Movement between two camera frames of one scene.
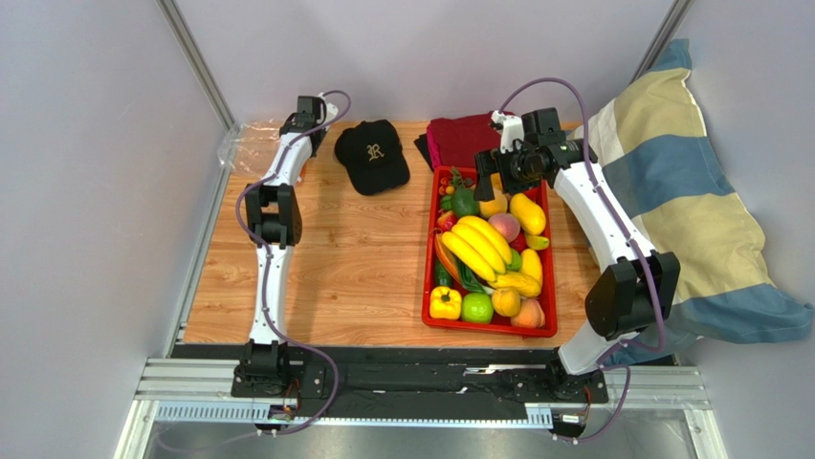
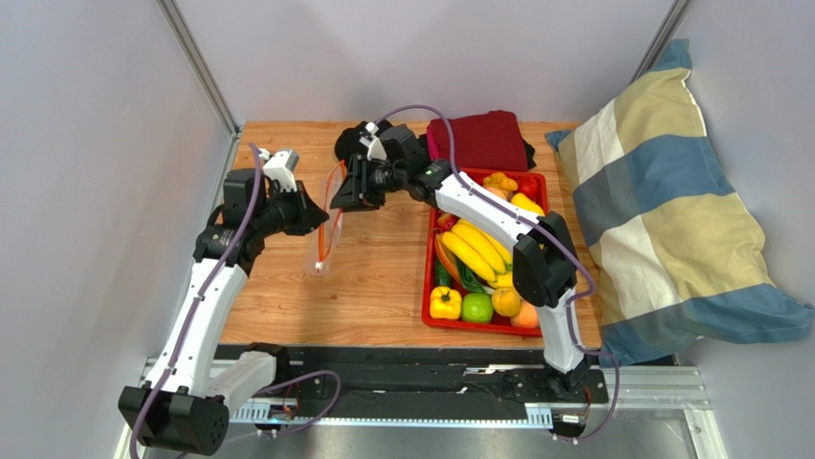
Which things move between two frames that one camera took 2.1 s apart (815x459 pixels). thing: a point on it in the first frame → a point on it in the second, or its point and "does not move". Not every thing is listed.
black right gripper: [491, 162] → [360, 181]
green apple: [477, 308] does not move
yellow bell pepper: [445, 303] does not move
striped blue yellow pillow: [654, 142] does not move
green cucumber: [442, 276] does not move
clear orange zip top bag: [248, 148] → [323, 242]
